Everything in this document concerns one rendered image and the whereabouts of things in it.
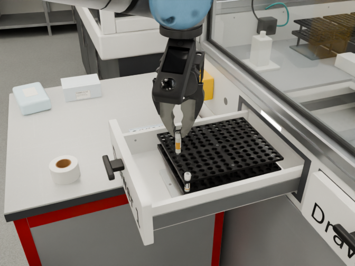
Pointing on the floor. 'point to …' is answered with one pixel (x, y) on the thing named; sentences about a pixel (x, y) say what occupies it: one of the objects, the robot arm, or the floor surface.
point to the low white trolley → (91, 185)
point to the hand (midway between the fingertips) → (177, 132)
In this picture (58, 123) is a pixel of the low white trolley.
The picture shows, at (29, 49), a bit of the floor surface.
